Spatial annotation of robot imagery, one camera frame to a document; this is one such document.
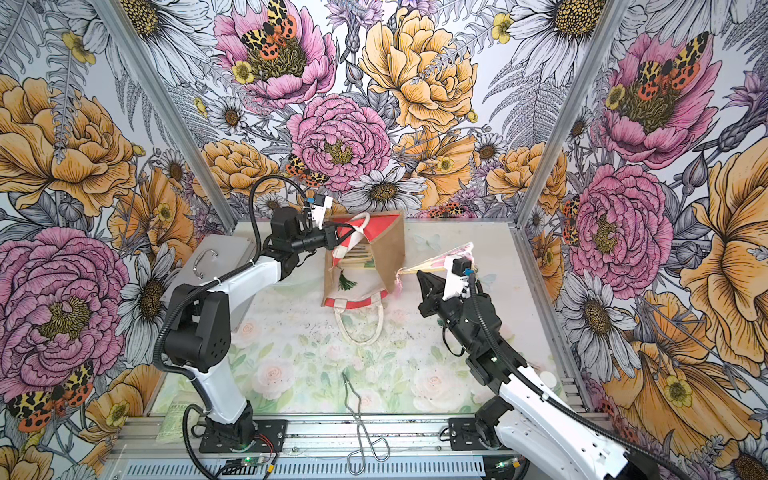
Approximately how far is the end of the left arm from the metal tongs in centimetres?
37

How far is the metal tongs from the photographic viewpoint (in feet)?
2.39

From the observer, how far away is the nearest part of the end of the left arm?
718mm

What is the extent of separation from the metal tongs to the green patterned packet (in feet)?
1.30

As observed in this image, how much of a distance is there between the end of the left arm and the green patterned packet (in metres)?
0.43

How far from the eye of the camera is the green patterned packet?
741 mm
